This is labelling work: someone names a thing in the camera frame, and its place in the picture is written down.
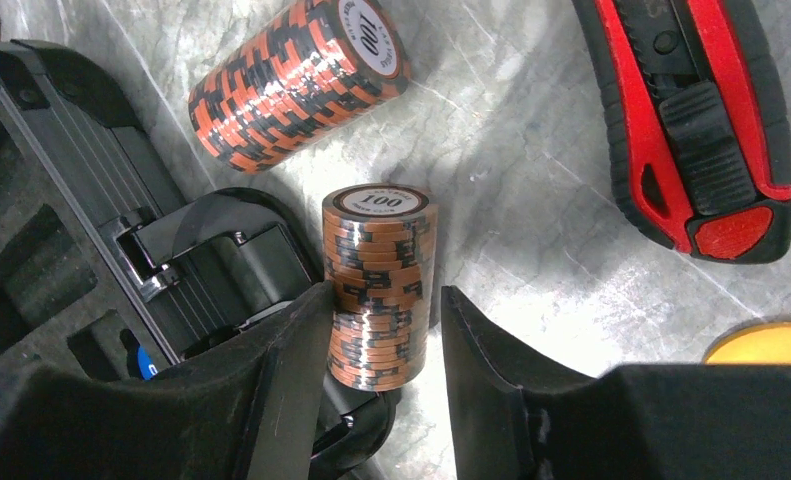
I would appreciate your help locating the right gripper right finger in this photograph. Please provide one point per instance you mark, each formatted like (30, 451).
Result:
(518, 414)

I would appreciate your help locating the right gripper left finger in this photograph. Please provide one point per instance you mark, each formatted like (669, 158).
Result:
(246, 409)

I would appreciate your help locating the blue dealer button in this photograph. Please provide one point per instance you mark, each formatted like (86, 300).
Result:
(146, 368)

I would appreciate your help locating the brown poker chip stack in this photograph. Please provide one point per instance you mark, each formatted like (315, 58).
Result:
(315, 67)
(379, 246)

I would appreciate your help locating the black foam-lined poker case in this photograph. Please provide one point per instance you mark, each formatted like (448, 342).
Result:
(100, 252)

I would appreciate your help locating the orange small blind button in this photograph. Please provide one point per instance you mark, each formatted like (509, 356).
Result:
(760, 344)

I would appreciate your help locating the red black utility knife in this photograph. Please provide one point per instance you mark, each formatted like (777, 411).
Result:
(696, 120)

